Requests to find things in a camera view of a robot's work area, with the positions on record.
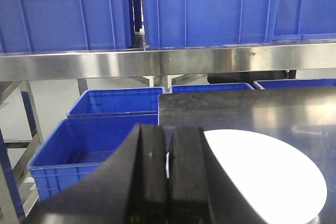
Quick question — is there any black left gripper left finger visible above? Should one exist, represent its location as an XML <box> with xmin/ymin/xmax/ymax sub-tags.
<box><xmin>24</xmin><ymin>124</ymin><xmax>167</xmax><ymax>223</ymax></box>

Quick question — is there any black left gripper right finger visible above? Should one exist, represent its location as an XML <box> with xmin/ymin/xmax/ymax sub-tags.
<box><xmin>168</xmin><ymin>126</ymin><xmax>265</xmax><ymax>223</ymax></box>

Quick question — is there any white round plate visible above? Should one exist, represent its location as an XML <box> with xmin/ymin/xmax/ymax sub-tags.
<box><xmin>203</xmin><ymin>129</ymin><xmax>327</xmax><ymax>223</ymax></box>

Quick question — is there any stainless steel shelf rack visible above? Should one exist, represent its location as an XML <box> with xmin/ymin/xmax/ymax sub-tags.
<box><xmin>0</xmin><ymin>34</ymin><xmax>336</xmax><ymax>224</ymax></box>

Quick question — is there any blue plastic bin on shelf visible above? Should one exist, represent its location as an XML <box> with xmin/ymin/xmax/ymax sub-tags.
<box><xmin>142</xmin><ymin>0</ymin><xmax>279</xmax><ymax>48</ymax></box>

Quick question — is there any blue plastic bin shelf left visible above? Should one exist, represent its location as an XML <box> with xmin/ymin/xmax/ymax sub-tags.
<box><xmin>1</xmin><ymin>0</ymin><xmax>132</xmax><ymax>53</ymax></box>

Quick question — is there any blue plastic bin shelf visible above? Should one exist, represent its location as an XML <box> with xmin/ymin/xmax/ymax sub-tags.
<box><xmin>275</xmin><ymin>0</ymin><xmax>335</xmax><ymax>40</ymax></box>
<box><xmin>1</xmin><ymin>0</ymin><xmax>132</xmax><ymax>53</ymax></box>

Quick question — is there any blue plastic bin shelf right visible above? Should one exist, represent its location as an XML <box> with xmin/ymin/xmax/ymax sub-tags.
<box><xmin>275</xmin><ymin>0</ymin><xmax>335</xmax><ymax>40</ymax></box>

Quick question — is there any blue floor bin near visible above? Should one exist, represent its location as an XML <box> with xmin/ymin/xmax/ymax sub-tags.
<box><xmin>28</xmin><ymin>114</ymin><xmax>159</xmax><ymax>200</ymax></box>

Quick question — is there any blue floor bin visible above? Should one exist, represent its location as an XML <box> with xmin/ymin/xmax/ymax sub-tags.
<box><xmin>66</xmin><ymin>87</ymin><xmax>166</xmax><ymax>118</ymax></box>
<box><xmin>253</xmin><ymin>78</ymin><xmax>335</xmax><ymax>90</ymax></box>
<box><xmin>28</xmin><ymin>114</ymin><xmax>159</xmax><ymax>200</ymax></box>
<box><xmin>170</xmin><ymin>83</ymin><xmax>254</xmax><ymax>93</ymax></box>

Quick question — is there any blue floor bin behind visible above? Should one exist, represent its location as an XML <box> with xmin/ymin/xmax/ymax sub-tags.
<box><xmin>66</xmin><ymin>87</ymin><xmax>166</xmax><ymax>118</ymax></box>

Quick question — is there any blue floor bin middle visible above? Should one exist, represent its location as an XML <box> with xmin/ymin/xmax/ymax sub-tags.
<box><xmin>170</xmin><ymin>83</ymin><xmax>254</xmax><ymax>93</ymax></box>

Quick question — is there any blue floor bin right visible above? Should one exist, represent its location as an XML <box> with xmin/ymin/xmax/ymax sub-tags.
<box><xmin>253</xmin><ymin>78</ymin><xmax>335</xmax><ymax>90</ymax></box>

